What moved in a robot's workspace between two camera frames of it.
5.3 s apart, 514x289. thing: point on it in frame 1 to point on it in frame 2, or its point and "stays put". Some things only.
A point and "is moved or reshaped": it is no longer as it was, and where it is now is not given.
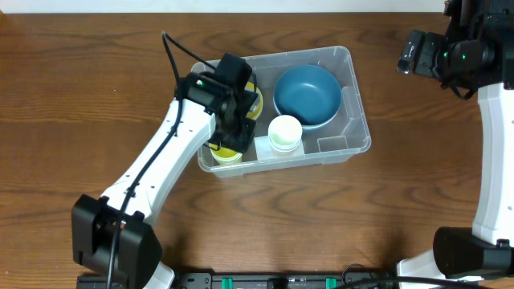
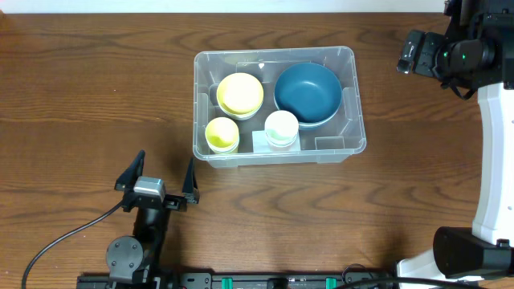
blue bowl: [310, 128] stays put
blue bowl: [311, 94] stays put
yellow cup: [225, 155] is moved or reshaped
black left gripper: [242, 144] to [132, 182]
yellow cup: [227, 159] is moved or reshaped
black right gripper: [441, 46] stays put
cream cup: [285, 133] is moved or reshaped
